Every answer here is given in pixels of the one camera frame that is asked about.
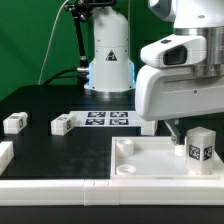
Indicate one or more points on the white fiducial marker sheet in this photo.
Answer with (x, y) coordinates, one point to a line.
(107, 118)

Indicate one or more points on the white U-shaped obstacle fence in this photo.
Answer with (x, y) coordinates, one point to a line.
(113, 191)

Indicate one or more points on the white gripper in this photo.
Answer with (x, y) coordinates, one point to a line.
(175, 93)

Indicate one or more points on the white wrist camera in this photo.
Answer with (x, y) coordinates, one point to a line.
(175, 51)

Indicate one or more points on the black camera stand pole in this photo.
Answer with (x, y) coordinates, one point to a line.
(81, 11)

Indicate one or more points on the white square tabletop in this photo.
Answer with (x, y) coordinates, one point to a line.
(153, 158)

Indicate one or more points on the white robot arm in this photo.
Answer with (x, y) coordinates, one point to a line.
(111, 70)

